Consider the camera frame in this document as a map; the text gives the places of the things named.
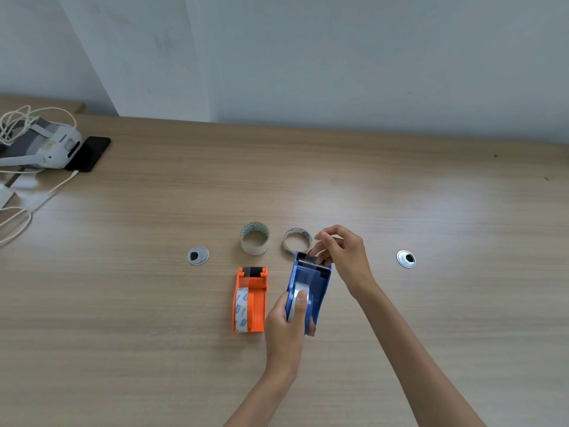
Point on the person's right hand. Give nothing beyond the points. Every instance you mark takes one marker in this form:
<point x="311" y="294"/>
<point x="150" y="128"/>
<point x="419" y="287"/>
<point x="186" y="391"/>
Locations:
<point x="351" y="262"/>

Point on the person's left hand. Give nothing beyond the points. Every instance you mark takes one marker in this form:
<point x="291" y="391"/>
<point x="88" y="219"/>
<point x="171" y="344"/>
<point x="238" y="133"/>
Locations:
<point x="284" y="342"/>

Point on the blue tape dispenser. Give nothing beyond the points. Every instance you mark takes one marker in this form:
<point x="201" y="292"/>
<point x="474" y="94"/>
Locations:
<point x="318" y="289"/>

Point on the orange tape dispenser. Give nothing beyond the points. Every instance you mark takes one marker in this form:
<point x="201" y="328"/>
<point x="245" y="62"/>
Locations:
<point x="257" y="302"/>

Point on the clear tape roll blue label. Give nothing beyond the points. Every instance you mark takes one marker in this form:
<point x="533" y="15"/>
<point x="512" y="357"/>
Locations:
<point x="241" y="311"/>

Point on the plain clear tape roll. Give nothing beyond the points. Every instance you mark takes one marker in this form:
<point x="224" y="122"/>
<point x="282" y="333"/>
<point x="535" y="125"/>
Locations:
<point x="298" y="286"/>

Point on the narrow tape core blue print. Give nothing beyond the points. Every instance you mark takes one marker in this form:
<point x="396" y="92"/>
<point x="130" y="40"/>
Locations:
<point x="289" y="245"/>

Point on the wide cardboard tape core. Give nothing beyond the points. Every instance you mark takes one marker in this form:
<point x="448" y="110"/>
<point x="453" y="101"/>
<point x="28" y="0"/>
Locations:
<point x="254" y="249"/>

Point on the person's right forearm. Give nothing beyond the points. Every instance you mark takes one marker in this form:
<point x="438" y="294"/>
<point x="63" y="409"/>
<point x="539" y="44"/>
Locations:
<point x="418" y="364"/>

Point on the black smartphone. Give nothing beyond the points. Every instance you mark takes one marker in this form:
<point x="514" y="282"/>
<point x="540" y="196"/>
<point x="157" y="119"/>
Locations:
<point x="89" y="154"/>

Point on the white grey headset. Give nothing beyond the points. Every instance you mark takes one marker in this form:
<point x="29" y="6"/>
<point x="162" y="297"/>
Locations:
<point x="58" y="148"/>

